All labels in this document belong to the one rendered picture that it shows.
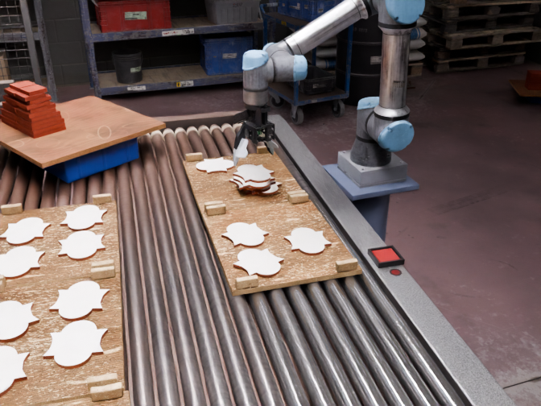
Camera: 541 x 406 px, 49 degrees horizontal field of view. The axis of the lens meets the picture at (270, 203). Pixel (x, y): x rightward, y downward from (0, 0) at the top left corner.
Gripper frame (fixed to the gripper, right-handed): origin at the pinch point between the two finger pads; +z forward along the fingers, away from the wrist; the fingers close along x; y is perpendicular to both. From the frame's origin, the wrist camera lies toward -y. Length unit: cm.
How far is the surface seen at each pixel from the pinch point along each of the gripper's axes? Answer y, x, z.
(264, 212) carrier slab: 15.6, -6.8, 10.1
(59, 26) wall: -463, 91, 44
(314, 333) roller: 66, -29, 12
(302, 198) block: 17.9, 6.3, 8.5
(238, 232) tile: 22.2, -20.8, 9.2
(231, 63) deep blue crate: -356, 224, 78
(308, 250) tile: 41.7, -11.0, 9.2
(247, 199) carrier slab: 5.5, -6.1, 10.1
